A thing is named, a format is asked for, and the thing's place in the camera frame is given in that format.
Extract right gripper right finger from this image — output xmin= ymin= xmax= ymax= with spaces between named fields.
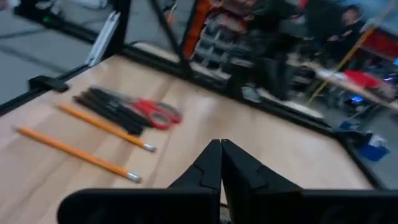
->
xmin=221 ymin=138 xmax=398 ymax=224

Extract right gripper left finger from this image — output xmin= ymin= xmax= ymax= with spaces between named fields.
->
xmin=57 ymin=138 xmax=223 ymax=224

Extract red-handled scissors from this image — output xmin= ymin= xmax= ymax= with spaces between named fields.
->
xmin=102 ymin=90 xmax=183 ymax=131

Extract orange pencil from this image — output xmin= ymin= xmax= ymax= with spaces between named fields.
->
xmin=11 ymin=125 xmax=143 ymax=184
xmin=55 ymin=103 xmax=157 ymax=154

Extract black pen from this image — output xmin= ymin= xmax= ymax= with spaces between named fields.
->
xmin=86 ymin=86 xmax=154 ymax=125
xmin=72 ymin=95 xmax=146 ymax=137
xmin=79 ymin=90 xmax=150 ymax=130

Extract parts drawer cabinet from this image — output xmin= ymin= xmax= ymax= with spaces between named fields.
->
xmin=183 ymin=0 xmax=259 ymax=83

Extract blue bin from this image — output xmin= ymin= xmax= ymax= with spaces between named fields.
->
xmin=356 ymin=133 xmax=391 ymax=162

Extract person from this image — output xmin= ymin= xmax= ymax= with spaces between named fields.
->
xmin=306 ymin=3 xmax=366 ymax=65
xmin=241 ymin=0 xmax=299 ymax=104

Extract red cloth object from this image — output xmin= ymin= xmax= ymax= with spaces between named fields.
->
xmin=343 ymin=68 xmax=382 ymax=90

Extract white plastic strip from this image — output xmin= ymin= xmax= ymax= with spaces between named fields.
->
xmin=84 ymin=10 xmax=122 ymax=68

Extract black metal table frame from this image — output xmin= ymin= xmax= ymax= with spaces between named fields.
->
xmin=0 ymin=0 xmax=385 ymax=191

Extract yellow floor cable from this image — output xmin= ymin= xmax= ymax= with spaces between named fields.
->
xmin=305 ymin=23 xmax=380 ymax=106

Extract black frame clamp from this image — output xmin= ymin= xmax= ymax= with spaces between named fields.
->
xmin=27 ymin=74 xmax=70 ymax=94

